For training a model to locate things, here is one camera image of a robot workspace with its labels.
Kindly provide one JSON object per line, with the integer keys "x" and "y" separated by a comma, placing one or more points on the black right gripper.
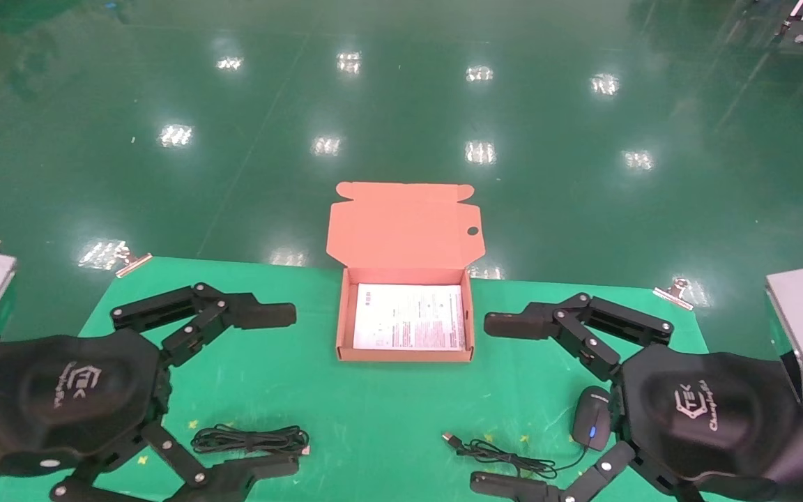
{"x": 708, "y": 418}

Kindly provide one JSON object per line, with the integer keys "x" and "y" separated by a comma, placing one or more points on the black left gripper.
{"x": 60, "y": 397}

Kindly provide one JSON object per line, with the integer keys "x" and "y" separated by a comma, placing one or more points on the orange cardboard box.
{"x": 401, "y": 230}

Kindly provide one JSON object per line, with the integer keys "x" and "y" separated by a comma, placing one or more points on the metal binder clip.
{"x": 133, "y": 263}
{"x": 673, "y": 296}

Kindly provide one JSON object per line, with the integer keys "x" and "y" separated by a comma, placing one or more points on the green table mat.
{"x": 401, "y": 418}

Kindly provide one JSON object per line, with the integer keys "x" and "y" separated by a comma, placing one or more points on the white printed instruction sheet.
{"x": 408, "y": 314}

